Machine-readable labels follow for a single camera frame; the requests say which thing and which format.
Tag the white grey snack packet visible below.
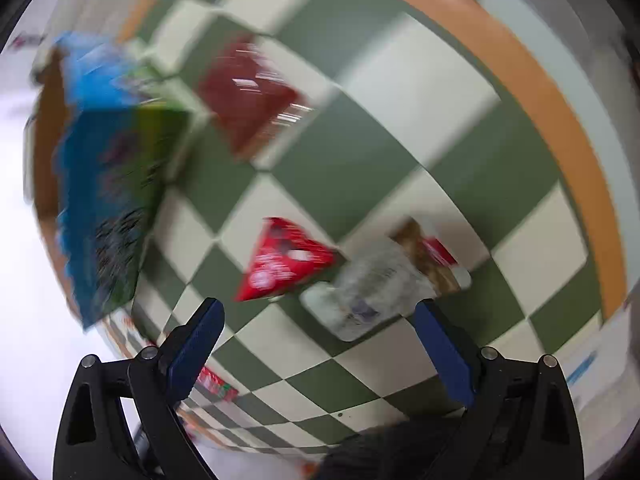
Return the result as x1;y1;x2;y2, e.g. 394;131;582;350
300;237;436;343

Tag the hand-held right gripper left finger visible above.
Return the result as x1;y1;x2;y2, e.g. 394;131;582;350
52;297;226;480

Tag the red box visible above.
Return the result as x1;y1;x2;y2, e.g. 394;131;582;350
195;366;240;403

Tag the person's dark fleece clothing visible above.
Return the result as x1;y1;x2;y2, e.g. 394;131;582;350
320;410;471;480

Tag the clear snack packet red label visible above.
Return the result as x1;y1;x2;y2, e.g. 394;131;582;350
390;217;473;293

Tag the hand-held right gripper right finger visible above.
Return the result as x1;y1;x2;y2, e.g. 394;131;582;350
414;298;586;480

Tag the green white checkered tablecloth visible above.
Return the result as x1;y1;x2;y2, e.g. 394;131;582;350
102;0;628;461

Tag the red triangular snack packet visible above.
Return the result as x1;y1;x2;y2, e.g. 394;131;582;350
235;216;338;303

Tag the blue printed cardboard box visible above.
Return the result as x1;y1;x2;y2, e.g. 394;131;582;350
25;30;193;331

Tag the dark red snack packet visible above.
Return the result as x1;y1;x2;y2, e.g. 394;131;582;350
197;35;313;161

